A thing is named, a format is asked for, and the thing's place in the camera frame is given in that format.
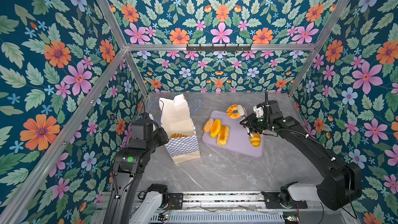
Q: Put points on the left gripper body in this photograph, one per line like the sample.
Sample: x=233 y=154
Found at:
x=159 y=138

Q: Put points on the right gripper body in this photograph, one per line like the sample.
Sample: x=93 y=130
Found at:
x=257 y=124

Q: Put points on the metal tongs white tips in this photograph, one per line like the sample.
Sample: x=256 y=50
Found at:
x=243 y=114

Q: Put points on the large striped loaf bread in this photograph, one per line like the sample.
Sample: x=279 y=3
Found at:
x=178 y=135

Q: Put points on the braided bagel bread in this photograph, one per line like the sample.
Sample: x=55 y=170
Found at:
x=232 y=112

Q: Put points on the lilac plastic tray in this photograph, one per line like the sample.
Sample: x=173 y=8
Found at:
x=238 y=140

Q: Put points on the checkered paper bag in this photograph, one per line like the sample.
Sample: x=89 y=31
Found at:
x=176 y=117

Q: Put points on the long ridged glazed bread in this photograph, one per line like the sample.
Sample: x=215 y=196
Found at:
x=222 y=138

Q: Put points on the yellow oval bread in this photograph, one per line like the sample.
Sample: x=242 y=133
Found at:
x=215 y=128

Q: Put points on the sugared round bread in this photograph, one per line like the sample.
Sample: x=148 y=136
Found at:
x=208 y=125

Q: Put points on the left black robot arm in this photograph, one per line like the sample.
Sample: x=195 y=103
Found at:
x=129 y=166

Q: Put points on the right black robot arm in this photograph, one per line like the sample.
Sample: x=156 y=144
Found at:
x=341 y=182

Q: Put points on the small striped round bun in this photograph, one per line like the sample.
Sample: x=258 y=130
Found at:
x=255 y=140

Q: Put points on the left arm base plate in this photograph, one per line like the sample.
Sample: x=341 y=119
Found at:
x=172 y=201

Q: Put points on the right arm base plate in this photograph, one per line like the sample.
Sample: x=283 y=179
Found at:
x=277 y=200

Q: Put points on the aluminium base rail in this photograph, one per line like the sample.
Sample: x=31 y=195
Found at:
x=246 y=207

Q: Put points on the black hook rail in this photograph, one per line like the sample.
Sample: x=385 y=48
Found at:
x=218 y=47

